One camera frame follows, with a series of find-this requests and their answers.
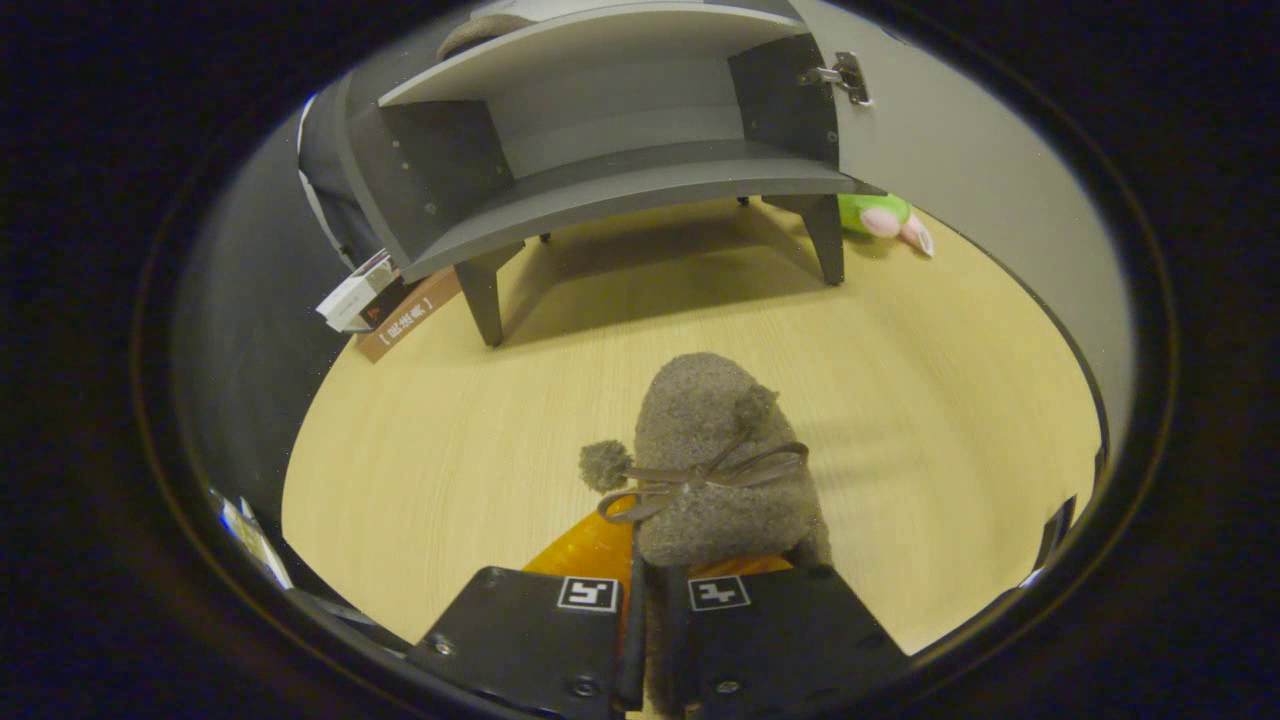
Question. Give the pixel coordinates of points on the grey shoe cabinet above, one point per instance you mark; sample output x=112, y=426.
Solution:
x=600, y=185

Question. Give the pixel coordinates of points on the brown fuzzy slipper shoe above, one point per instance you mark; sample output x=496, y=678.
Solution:
x=700, y=420
x=480, y=35

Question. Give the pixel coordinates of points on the brown book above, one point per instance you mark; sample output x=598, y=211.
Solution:
x=410, y=320

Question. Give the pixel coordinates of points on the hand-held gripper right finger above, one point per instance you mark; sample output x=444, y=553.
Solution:
x=678, y=650

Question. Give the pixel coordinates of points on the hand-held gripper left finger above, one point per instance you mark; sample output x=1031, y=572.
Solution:
x=632, y=660

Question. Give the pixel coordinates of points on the metal door hinge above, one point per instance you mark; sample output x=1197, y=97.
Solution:
x=845, y=78

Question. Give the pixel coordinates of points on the white side table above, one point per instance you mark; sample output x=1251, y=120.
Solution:
x=255, y=545

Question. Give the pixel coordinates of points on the green and pink plush toy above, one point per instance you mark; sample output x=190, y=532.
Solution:
x=865, y=213

